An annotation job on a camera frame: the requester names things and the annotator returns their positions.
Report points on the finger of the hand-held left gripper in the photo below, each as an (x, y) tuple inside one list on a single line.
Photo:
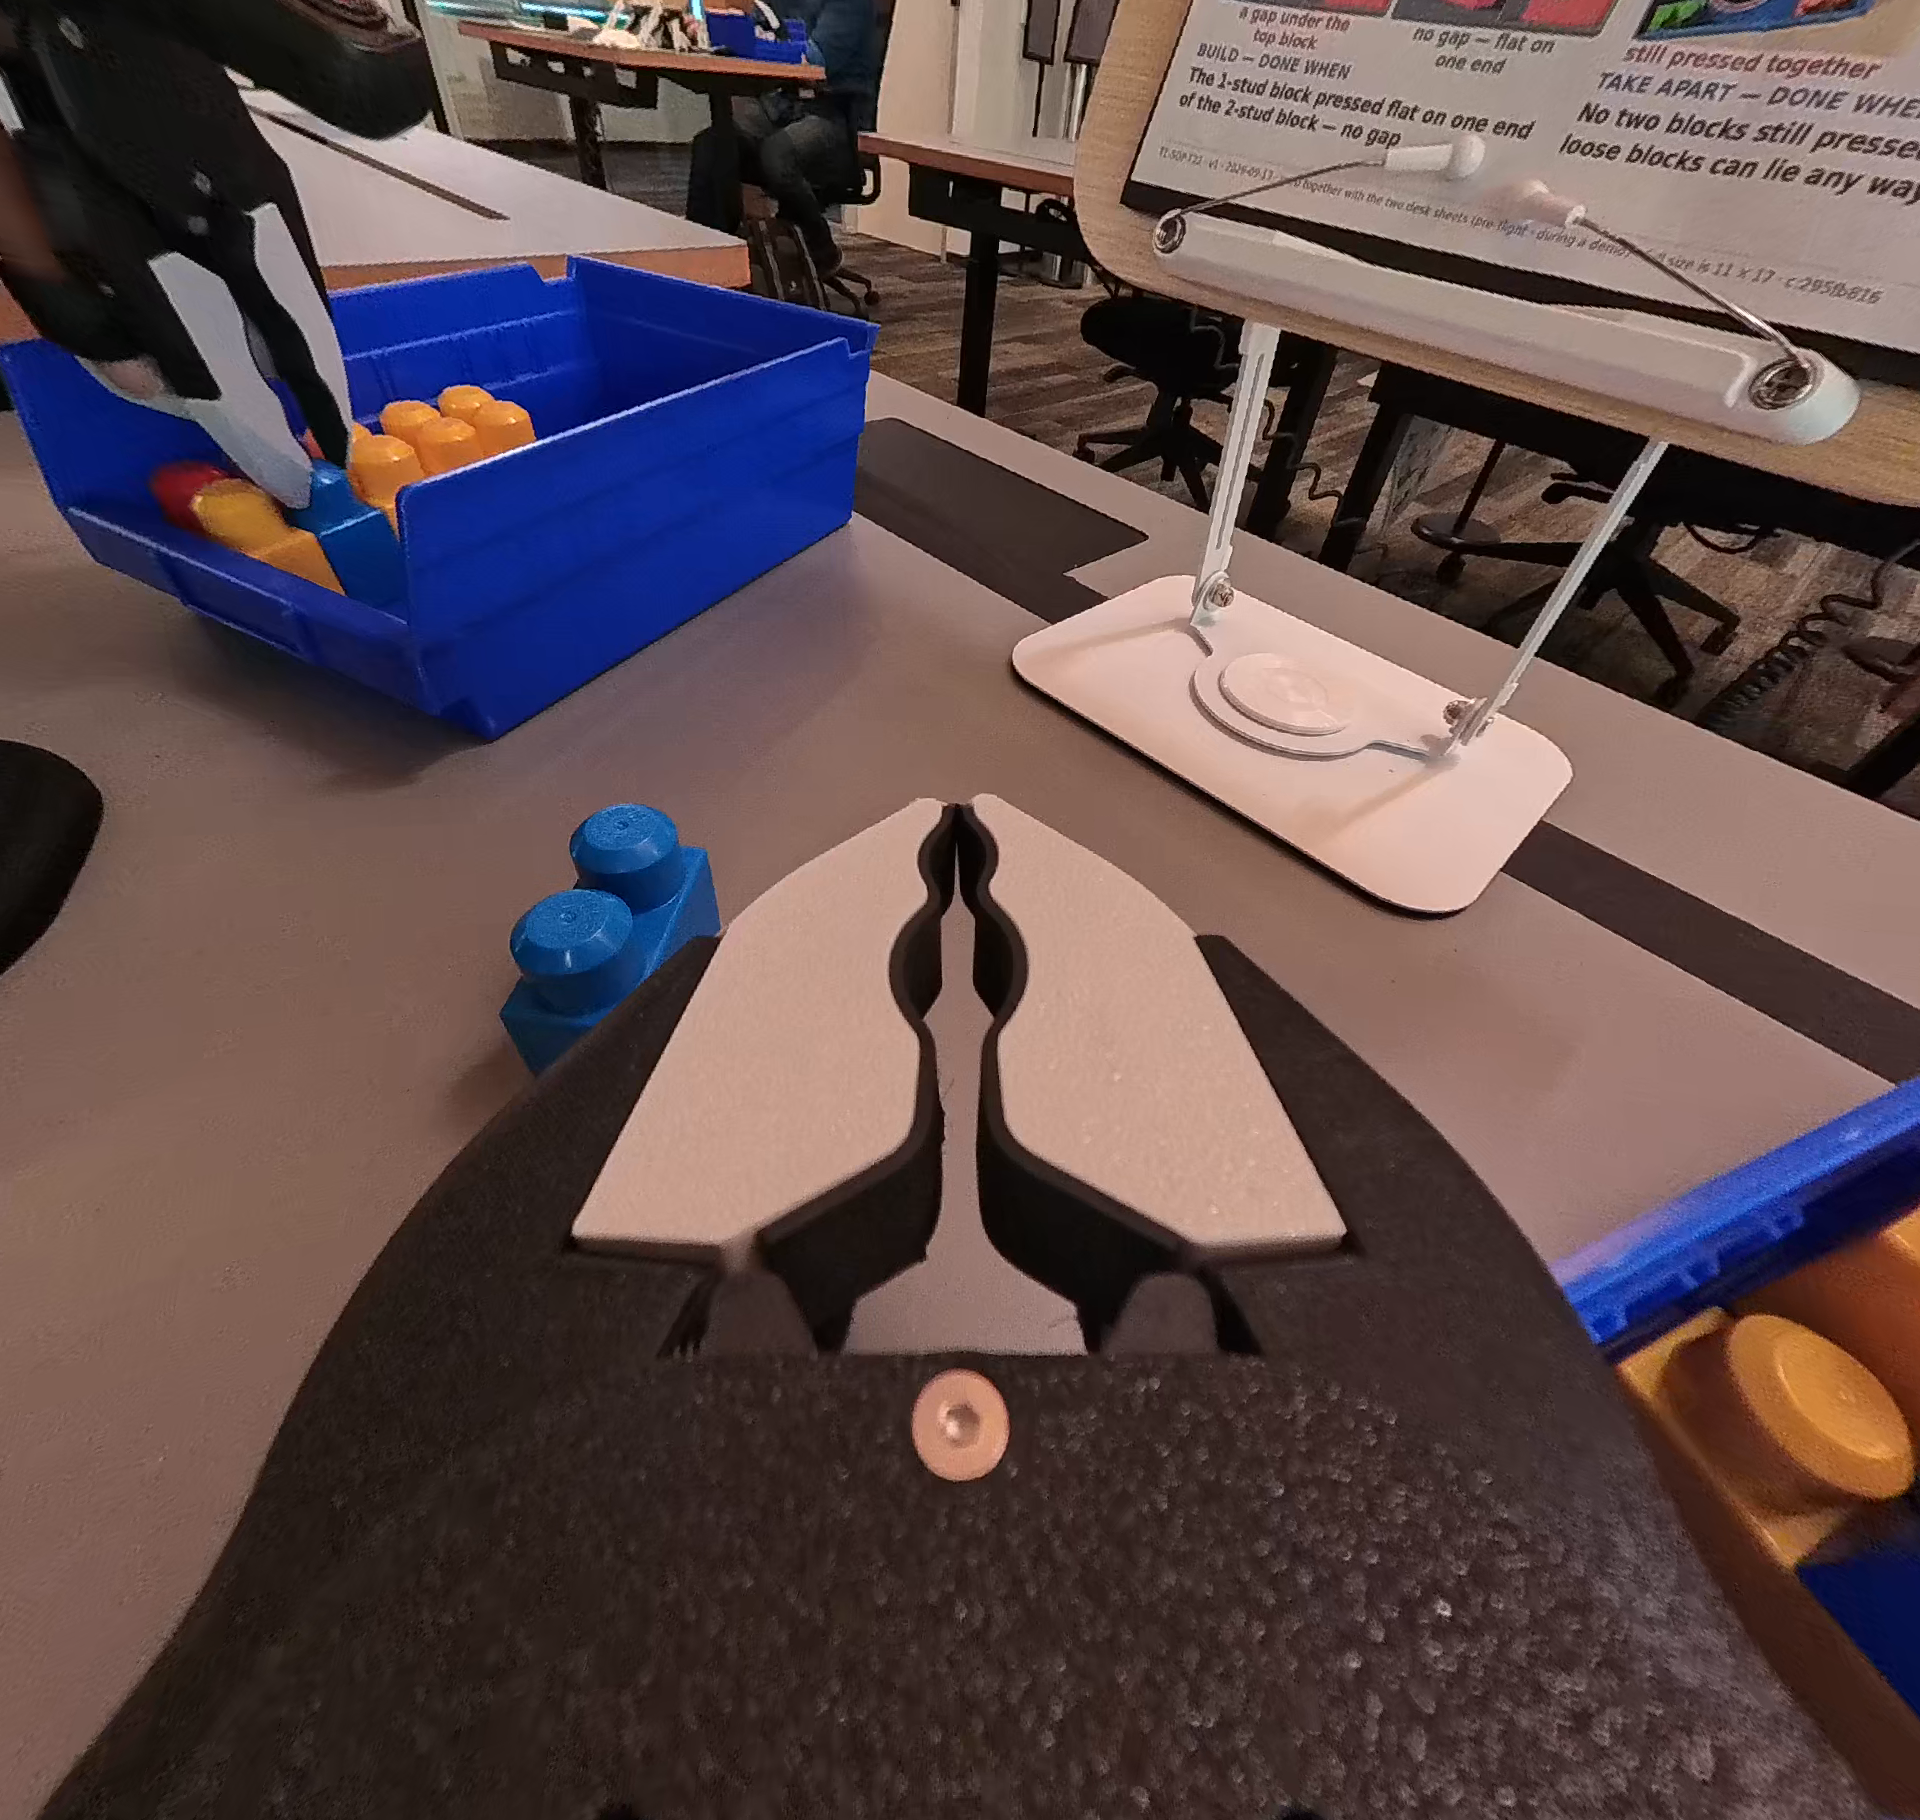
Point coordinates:
[(309, 336), (234, 365)]

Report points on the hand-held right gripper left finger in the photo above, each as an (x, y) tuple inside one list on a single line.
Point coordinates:
[(783, 1069)]

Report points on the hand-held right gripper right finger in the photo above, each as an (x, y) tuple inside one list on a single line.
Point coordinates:
[(1142, 1069)]

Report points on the heap of joined coloured blocks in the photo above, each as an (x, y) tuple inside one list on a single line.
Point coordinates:
[(435, 445)]

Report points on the blue two-stud block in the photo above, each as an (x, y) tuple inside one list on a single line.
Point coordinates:
[(578, 938)]

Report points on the blue plastic bin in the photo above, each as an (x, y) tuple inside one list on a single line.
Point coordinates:
[(1728, 1217), (758, 46), (629, 575)]

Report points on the white stand with wooden board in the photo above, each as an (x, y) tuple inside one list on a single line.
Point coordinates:
[(1353, 786)]

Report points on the dark backpack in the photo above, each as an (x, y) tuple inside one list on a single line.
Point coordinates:
[(786, 260)]

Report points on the black chair armrest pad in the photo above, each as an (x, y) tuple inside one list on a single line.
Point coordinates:
[(34, 847)]

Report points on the black office chair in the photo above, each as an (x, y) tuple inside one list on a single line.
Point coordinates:
[(1622, 542), (1158, 336)]

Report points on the printed instruction sheet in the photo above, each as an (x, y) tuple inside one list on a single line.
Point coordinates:
[(1503, 93)]

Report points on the wall-mounted tablet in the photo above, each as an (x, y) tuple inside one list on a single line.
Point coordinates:
[(1043, 13), (1094, 17)]

